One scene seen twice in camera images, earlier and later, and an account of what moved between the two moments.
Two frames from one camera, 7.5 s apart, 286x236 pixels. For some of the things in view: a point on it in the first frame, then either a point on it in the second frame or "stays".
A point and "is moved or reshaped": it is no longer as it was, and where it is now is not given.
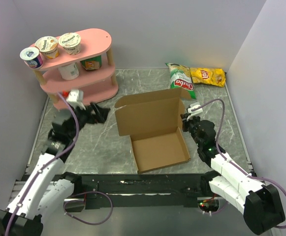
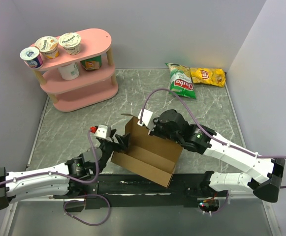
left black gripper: [101, 113] → [123, 142]
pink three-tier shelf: [91, 71] stays
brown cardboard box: [153, 120] is moved or reshaped
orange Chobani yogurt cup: [48, 46] stays
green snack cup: [93, 63] stays
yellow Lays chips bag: [208, 76] stays
